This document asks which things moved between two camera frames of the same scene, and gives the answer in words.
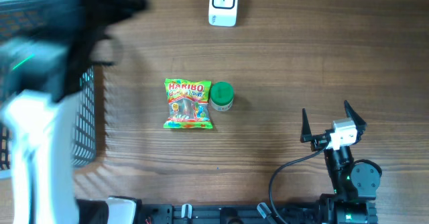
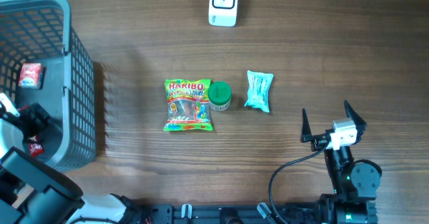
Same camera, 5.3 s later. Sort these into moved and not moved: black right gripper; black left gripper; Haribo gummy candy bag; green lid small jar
Moved: black left gripper
Not moved: Haribo gummy candy bag; black right gripper; green lid small jar
